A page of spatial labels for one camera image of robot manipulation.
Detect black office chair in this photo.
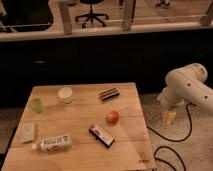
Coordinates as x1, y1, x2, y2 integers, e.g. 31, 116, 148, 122
75, 0, 109, 28

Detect black power cable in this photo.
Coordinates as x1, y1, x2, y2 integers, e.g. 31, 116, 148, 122
146, 102, 197, 171

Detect black red snack box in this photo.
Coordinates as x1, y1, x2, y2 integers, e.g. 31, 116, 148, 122
89, 123, 115, 148

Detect grey sponge block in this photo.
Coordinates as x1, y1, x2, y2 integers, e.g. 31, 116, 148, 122
20, 123, 36, 143

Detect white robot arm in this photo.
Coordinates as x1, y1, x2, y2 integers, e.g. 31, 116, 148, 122
157, 63, 213, 125

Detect red orange apple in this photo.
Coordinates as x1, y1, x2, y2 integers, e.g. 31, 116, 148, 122
106, 111, 119, 125

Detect wooden table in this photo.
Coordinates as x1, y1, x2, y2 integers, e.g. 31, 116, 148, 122
2, 83, 156, 171

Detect striped chocolate bar pack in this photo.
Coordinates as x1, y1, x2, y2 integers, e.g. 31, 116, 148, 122
99, 88, 120, 101

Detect clear plastic bottle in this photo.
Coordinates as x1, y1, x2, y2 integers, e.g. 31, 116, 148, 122
32, 134, 72, 152

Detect green plastic cup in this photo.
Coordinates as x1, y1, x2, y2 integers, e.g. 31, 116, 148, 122
29, 98, 43, 114

